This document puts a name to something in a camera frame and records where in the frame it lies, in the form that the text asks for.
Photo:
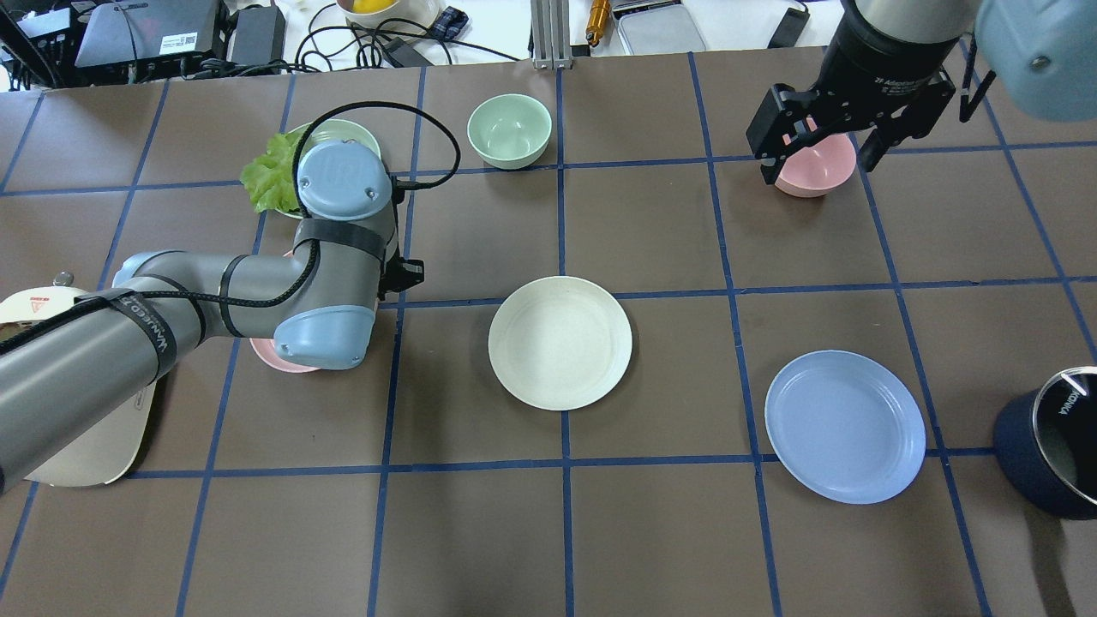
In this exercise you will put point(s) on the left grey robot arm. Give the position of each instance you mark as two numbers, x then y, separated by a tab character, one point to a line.
318	306

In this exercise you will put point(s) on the aluminium frame post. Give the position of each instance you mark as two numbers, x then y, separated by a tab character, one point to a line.
551	34

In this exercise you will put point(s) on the pink bowl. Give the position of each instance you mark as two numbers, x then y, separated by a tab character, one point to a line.
818	170

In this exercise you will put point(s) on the cream toaster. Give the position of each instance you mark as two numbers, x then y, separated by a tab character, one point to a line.
109	449

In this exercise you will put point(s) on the black laptop power brick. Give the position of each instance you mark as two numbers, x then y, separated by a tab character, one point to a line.
257	35

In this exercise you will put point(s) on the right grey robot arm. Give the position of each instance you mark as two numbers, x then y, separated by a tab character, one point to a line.
892	67

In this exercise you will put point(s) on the pink plate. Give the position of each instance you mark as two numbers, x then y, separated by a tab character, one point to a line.
265	350

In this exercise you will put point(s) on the green bowl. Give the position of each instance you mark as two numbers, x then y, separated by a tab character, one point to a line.
510	131

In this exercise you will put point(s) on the black computer box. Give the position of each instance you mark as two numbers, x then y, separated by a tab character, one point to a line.
143	32

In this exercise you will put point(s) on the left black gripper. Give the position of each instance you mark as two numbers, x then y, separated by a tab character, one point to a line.
404	276

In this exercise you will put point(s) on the bowl with toy fruit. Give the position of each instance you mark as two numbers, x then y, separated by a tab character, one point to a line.
373	13

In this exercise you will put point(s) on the cream plate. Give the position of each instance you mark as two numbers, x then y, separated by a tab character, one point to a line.
560	343

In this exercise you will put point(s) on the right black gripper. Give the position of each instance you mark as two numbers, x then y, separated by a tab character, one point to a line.
876	58

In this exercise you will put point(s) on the green lettuce leaf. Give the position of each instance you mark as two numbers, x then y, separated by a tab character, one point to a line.
268	178

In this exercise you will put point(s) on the dark blue pot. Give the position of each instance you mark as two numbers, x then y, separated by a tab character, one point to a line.
1045	442

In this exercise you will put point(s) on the blue plate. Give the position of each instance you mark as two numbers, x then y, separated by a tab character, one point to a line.
845	427

